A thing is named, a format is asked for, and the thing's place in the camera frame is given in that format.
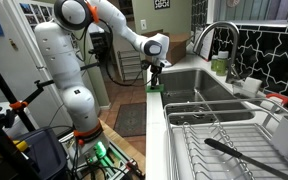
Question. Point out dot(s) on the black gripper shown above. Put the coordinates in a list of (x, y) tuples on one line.
[(155, 70)]

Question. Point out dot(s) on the green sponge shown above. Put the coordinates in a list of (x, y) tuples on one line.
[(155, 88)]

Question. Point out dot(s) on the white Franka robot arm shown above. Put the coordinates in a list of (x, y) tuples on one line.
[(75, 80)]

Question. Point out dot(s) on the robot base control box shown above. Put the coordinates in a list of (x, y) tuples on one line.
[(100, 156)]

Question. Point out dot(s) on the stainless steel sink basin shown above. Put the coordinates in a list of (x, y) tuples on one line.
[(190, 86)]

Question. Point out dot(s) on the white sponge holder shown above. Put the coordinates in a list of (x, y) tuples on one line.
[(252, 86)]

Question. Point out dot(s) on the large brown cardboard box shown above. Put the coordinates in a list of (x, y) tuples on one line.
[(177, 45)]

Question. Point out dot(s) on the dark floor rug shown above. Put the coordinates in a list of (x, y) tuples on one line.
[(130, 119)]

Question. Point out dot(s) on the short green soap bottle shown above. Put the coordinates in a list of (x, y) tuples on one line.
[(214, 62)]

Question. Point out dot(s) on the white leaning paper sheet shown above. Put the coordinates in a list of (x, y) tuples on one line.
[(206, 43)]

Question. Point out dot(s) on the wooden robot platform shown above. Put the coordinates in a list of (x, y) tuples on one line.
[(124, 143)]

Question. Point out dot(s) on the tall green soap bottle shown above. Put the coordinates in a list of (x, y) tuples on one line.
[(222, 63)]

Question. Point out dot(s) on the framed black tile picture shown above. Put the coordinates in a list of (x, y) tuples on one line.
[(161, 4)]

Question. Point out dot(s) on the brushed steel gooseneck faucet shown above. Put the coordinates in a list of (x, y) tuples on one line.
[(217, 33)]

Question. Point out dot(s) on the kitchen window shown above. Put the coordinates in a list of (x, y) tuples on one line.
[(260, 10)]

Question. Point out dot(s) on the dark blue storage bin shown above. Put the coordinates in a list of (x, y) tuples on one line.
[(40, 153)]

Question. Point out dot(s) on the white refrigerator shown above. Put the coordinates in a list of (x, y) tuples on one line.
[(10, 50)]

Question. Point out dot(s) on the white wall outlet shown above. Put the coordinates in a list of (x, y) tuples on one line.
[(143, 24)]

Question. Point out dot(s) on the black camera tripod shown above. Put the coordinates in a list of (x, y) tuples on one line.
[(4, 100)]

